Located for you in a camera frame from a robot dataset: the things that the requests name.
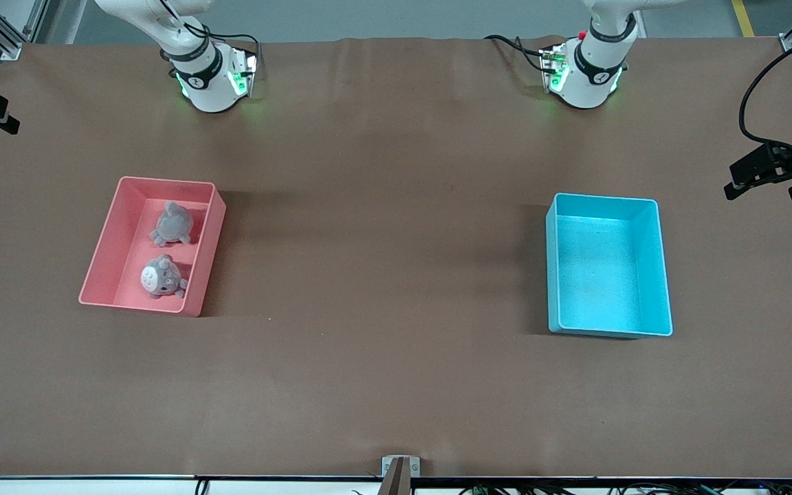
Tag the plain grey plush toy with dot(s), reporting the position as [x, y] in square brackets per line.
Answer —
[172, 223]

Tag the grey plush toy white face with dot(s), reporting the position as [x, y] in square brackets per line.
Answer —
[159, 277]

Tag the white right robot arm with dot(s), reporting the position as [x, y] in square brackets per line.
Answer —
[207, 89]

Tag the blue plastic box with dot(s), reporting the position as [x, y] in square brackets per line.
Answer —
[609, 275]

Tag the pink plastic box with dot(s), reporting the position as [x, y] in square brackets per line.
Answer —
[128, 234]

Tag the brown table cover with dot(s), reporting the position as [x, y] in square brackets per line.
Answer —
[382, 240]

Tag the small metal bracket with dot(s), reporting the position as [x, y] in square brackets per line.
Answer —
[415, 467]

